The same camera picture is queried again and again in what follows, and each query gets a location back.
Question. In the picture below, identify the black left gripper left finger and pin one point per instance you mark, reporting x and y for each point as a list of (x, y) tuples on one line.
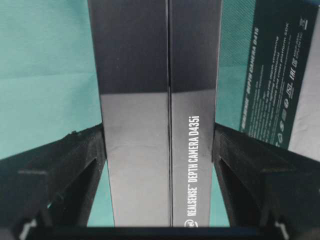
[(61, 177)]

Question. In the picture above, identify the black D435i box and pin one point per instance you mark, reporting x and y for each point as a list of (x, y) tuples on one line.
[(157, 67)]

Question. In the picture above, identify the black D415 box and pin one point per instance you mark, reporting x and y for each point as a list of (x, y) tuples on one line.
[(281, 100)]

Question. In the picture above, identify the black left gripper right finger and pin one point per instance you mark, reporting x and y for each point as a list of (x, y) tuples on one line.
[(261, 182)]

